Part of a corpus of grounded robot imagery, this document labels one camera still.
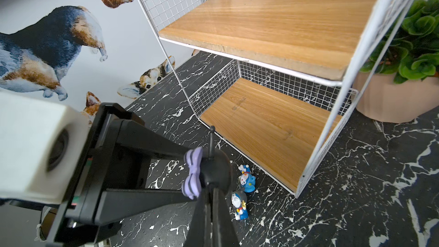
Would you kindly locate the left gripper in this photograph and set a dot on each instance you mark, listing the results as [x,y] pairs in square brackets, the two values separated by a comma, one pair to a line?
[97,196]

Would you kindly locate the small potted green plant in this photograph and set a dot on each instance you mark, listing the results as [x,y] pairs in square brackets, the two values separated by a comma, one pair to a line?
[402,82]

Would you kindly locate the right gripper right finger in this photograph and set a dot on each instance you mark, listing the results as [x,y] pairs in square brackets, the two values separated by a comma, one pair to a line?
[223,234]

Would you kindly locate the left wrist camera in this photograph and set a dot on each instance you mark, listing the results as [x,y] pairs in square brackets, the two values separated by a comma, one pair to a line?
[41,143]

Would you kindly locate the black purple kuromi figure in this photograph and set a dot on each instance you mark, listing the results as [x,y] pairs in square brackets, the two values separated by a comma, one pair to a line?
[209,168]

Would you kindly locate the white wire three-tier shelf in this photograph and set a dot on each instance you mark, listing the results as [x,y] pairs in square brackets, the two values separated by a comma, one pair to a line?
[286,93]

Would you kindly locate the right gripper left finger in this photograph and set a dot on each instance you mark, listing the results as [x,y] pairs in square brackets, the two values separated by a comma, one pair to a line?
[200,232]

